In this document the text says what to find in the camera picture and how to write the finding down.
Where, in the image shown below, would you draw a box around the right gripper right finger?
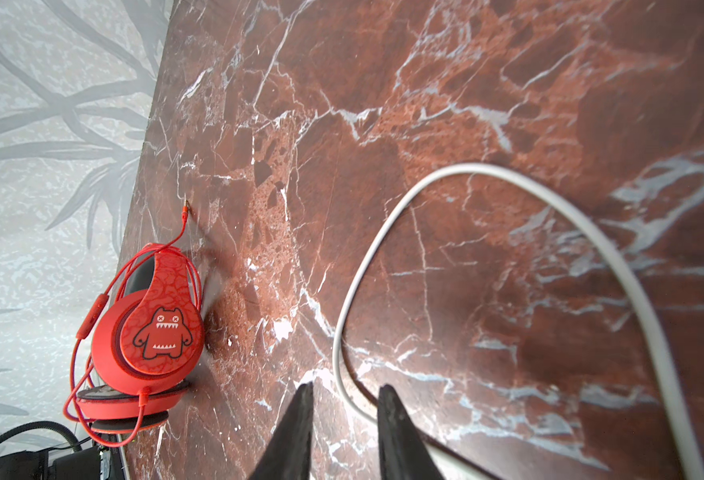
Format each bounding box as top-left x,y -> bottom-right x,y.
377,384 -> 444,480

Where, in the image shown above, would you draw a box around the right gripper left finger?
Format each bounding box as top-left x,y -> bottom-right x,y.
249,382 -> 314,480

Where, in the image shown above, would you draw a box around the red headphone cable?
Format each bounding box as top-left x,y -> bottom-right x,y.
62,200 -> 204,449

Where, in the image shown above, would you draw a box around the white headphone cable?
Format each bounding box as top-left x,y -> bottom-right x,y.
332,163 -> 704,480

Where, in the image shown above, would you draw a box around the red black headphones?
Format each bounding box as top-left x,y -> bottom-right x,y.
64,244 -> 205,443

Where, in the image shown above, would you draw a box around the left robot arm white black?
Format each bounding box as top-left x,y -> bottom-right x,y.
0,421 -> 128,479

